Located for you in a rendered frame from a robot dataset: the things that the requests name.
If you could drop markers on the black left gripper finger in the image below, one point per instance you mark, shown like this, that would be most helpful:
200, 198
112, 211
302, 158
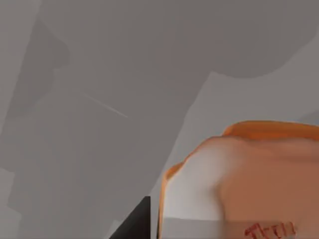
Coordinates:
140, 221

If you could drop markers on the orange and white bottle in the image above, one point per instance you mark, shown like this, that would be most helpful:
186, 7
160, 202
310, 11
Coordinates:
244, 184

